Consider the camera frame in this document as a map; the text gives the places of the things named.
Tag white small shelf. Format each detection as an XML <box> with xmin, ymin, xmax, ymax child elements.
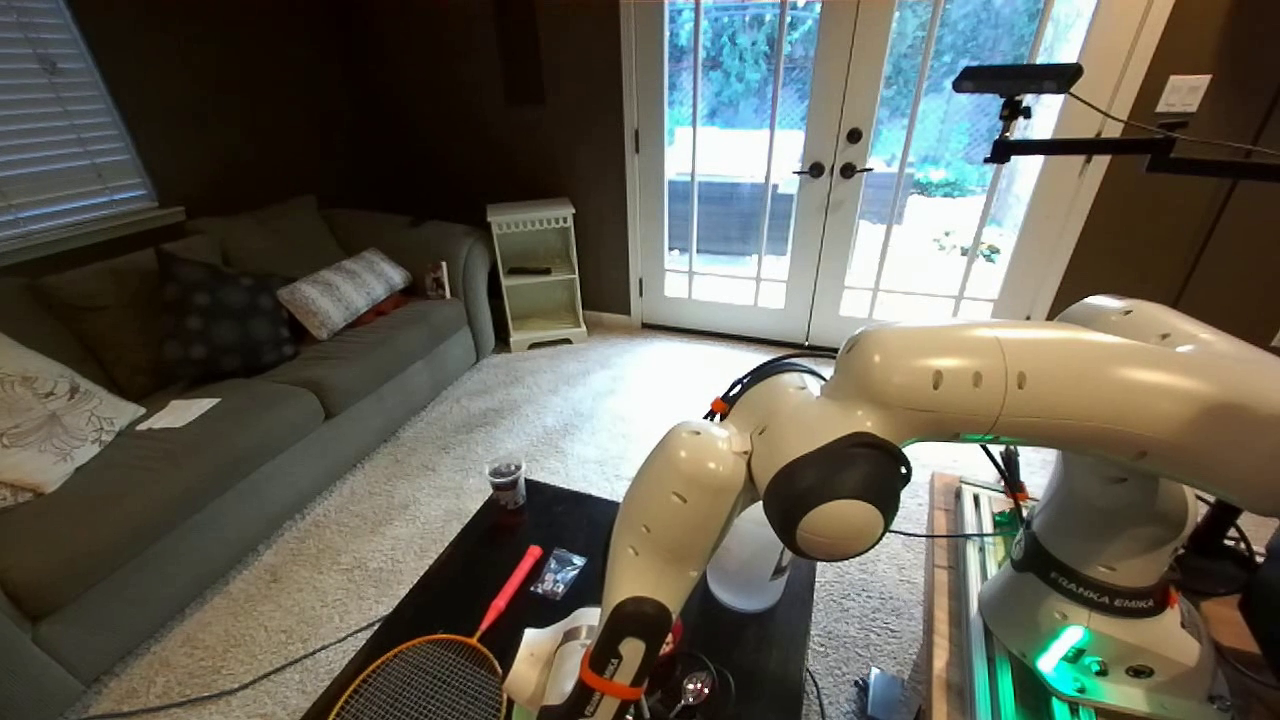
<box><xmin>486</xmin><ymin>197</ymin><xmax>589</xmax><ymax>353</ymax></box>

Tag clear cup with dark contents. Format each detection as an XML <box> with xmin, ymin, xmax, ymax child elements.
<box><xmin>486</xmin><ymin>457</ymin><xmax>528</xmax><ymax>512</ymax></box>

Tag white french doors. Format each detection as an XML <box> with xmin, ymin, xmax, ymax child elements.
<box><xmin>619</xmin><ymin>0</ymin><xmax>1176</xmax><ymax>349</ymax></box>

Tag small clear plastic bag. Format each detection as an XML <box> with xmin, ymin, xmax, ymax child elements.
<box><xmin>529</xmin><ymin>547</ymin><xmax>589</xmax><ymax>600</ymax></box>

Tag white plastic jug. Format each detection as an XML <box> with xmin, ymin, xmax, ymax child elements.
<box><xmin>706</xmin><ymin>500</ymin><xmax>792</xmax><ymax>614</ymax></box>

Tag white grey knit pillow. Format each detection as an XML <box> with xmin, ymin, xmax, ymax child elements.
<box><xmin>276</xmin><ymin>247</ymin><xmax>413</xmax><ymax>342</ymax></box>

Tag olive back cushion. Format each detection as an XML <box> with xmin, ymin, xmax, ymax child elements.
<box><xmin>186</xmin><ymin>195</ymin><xmax>349</xmax><ymax>281</ymax></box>
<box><xmin>30</xmin><ymin>235</ymin><xmax>226</xmax><ymax>401</ymax></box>

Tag black power brick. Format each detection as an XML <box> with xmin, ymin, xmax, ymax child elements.
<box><xmin>862</xmin><ymin>666</ymin><xmax>909</xmax><ymax>720</ymax></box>

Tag dark patterned pillow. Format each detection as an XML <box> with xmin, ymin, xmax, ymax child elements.
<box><xmin>158</xmin><ymin>250</ymin><xmax>301</xmax><ymax>381</ymax></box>

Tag grey green sofa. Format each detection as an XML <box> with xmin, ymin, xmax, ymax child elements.
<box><xmin>0</xmin><ymin>195</ymin><xmax>497</xmax><ymax>720</ymax></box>

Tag white paper sheet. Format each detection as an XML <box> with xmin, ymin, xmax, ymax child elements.
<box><xmin>136</xmin><ymin>397</ymin><xmax>222</xmax><ymax>432</ymax></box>

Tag cream floral pillow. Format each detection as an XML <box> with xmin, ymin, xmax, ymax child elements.
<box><xmin>0</xmin><ymin>332</ymin><xmax>147</xmax><ymax>498</ymax></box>

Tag window blind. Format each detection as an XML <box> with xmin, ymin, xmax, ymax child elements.
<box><xmin>0</xmin><ymin>0</ymin><xmax>187</xmax><ymax>267</ymax></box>

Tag badminton racket red handle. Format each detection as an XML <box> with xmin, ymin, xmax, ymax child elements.
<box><xmin>328</xmin><ymin>544</ymin><xmax>546</xmax><ymax>720</ymax></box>

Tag camera on mount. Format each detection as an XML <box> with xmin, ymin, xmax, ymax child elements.
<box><xmin>950</xmin><ymin>62</ymin><xmax>1280</xmax><ymax>184</ymax></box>

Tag black cable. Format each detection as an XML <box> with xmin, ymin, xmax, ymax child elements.
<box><xmin>78</xmin><ymin>614</ymin><xmax>388</xmax><ymax>720</ymax></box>

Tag wall switch plate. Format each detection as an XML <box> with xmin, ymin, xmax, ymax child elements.
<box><xmin>1156</xmin><ymin>74</ymin><xmax>1214</xmax><ymax>114</ymax></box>

